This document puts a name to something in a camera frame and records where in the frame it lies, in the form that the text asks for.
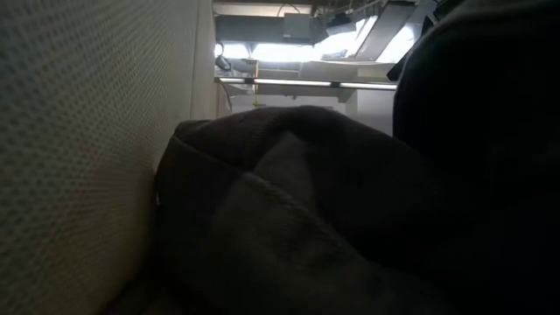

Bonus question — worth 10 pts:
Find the dark grey garment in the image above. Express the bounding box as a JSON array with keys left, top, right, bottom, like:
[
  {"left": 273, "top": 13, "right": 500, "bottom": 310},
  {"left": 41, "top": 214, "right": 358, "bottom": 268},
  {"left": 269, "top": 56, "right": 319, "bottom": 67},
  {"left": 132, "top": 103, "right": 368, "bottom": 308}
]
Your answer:
[{"left": 107, "top": 104, "right": 560, "bottom": 315}]

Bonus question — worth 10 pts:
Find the black garment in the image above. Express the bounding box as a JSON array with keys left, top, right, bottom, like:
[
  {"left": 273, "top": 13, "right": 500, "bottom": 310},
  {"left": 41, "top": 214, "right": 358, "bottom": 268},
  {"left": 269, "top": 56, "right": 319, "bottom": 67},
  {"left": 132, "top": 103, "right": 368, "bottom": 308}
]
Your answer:
[{"left": 391, "top": 0, "right": 560, "bottom": 246}]

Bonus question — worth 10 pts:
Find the long white light bar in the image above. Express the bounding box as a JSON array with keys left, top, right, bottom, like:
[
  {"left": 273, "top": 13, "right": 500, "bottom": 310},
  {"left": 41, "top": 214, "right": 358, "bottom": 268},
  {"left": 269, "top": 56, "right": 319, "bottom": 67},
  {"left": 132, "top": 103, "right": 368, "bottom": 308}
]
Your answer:
[{"left": 213, "top": 76, "right": 398, "bottom": 92}]

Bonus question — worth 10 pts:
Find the grey slanted panel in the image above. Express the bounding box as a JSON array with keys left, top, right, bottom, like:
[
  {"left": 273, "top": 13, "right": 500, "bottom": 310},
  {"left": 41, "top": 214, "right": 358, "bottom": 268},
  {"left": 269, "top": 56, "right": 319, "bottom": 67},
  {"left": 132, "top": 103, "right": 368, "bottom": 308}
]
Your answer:
[{"left": 353, "top": 2, "right": 417, "bottom": 62}]

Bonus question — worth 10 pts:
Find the grey ceiling box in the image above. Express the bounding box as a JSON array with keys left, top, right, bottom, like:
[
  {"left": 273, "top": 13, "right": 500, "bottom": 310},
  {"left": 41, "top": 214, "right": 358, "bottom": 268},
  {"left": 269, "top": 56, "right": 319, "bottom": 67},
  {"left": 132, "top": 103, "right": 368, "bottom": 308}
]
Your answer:
[{"left": 283, "top": 11, "right": 312, "bottom": 40}]

